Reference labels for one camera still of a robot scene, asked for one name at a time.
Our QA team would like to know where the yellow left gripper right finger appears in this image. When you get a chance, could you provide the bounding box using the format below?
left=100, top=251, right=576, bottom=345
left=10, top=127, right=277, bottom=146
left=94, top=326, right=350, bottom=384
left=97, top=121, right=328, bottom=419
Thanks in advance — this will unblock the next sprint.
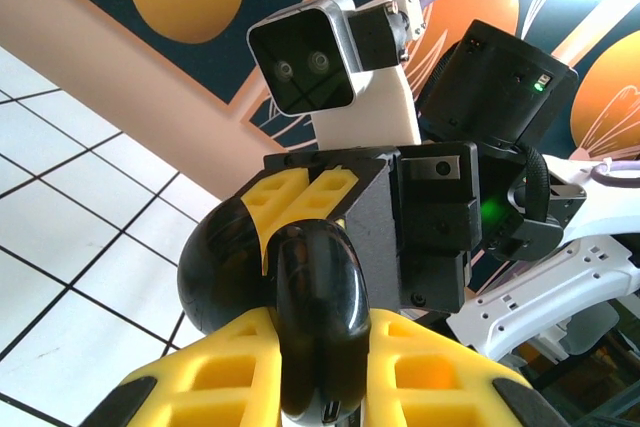
left=367, top=310, right=576, bottom=427

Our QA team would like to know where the black earbud charging case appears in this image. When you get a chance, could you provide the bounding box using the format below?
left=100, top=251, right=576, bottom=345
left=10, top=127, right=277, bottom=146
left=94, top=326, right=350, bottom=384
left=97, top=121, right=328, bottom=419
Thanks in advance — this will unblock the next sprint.
left=177, top=195, right=374, bottom=424

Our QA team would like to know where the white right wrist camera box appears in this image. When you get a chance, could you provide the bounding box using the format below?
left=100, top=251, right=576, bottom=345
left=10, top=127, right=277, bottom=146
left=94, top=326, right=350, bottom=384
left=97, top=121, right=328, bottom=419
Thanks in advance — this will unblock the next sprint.
left=246, top=0, right=422, bottom=149

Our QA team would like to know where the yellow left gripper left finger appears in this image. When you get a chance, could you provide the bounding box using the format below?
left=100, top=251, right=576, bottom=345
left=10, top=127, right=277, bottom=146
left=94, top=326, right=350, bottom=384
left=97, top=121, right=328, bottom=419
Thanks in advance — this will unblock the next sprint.
left=92, top=309, right=287, bottom=427

